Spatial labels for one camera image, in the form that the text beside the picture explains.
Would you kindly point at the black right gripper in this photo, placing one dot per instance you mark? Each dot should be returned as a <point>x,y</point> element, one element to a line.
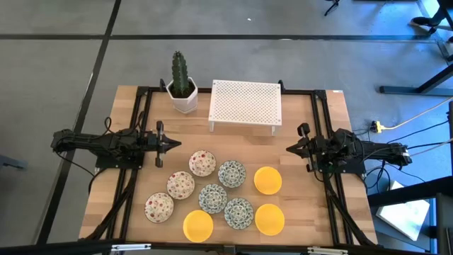
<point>313,148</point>

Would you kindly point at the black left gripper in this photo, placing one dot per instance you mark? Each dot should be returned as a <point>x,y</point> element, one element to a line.
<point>152,143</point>

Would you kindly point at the red floral bowl green outside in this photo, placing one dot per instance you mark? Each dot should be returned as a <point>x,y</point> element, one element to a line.
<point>159,207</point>
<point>180,185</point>
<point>202,163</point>

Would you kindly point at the yellow mini bowl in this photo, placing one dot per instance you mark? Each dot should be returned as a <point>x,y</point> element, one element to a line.
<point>269,219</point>
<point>268,180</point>
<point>197,226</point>

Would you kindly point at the blue floral bowl teal outside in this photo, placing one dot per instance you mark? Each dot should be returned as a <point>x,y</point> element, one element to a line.
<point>212,198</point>
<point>231,174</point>
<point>239,213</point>

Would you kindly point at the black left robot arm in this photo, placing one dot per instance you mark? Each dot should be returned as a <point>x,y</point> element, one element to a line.
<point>106,141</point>

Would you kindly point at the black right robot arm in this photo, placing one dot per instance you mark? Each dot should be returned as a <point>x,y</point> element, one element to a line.
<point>371,148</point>

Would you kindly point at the white hexagonal plant pot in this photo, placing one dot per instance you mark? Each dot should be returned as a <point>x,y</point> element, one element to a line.
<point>185,103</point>

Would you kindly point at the white perforated metal rack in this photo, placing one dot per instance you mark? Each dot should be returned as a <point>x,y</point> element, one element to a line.
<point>246,102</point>

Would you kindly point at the green cactus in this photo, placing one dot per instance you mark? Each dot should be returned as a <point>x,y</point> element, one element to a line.
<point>179,72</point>

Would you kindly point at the yellow power plug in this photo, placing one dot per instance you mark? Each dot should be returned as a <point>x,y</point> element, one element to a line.
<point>377,126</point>

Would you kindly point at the dark side table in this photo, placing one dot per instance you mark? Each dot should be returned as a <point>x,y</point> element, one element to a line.
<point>407,194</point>

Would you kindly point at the white flat panel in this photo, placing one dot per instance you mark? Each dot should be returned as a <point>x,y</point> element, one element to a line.
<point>403,212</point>

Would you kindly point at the black tripod leg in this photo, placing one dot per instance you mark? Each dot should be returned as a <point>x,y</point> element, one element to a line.
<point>332,6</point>

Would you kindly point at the dark grey floor object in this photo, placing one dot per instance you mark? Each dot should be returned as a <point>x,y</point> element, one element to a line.
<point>10,163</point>

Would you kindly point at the grey metal table foot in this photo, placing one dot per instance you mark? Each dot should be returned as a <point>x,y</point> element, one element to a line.
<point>443,47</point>

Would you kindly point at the person's shoe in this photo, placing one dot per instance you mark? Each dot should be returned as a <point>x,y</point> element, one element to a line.
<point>423,21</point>

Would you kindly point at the person's leg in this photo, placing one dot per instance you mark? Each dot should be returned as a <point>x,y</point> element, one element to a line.
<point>444,10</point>

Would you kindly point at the black aluminium table frame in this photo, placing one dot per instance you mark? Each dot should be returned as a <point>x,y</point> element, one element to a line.
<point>301,92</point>

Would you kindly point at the silver metal bracket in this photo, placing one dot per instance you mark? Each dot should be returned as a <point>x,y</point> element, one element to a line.
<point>131,246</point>
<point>327,250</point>

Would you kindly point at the black desk leg frame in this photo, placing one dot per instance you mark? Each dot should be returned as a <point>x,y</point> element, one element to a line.
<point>400,90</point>

